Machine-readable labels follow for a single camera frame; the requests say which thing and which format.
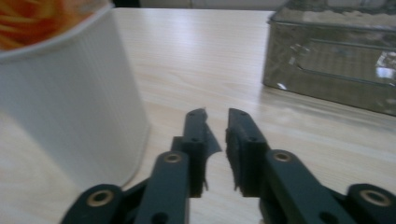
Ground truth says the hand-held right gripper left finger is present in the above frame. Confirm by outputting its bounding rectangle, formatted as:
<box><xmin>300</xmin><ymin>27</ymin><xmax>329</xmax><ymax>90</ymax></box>
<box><xmin>134</xmin><ymin>107</ymin><xmax>223</xmax><ymax>224</ymax></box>

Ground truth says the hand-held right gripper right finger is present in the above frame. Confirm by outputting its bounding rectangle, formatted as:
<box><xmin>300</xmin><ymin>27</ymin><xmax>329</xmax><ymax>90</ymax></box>
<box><xmin>225</xmin><ymin>107</ymin><xmax>356</xmax><ymax>224</ymax></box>

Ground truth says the clear plastic box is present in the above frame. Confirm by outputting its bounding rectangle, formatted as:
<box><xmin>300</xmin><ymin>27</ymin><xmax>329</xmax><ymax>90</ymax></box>
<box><xmin>262</xmin><ymin>0</ymin><xmax>396</xmax><ymax>118</ymax></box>

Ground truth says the white paper cup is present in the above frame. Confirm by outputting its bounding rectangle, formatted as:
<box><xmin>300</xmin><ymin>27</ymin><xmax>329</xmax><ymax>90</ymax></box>
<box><xmin>0</xmin><ymin>0</ymin><xmax>151</xmax><ymax>194</ymax></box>

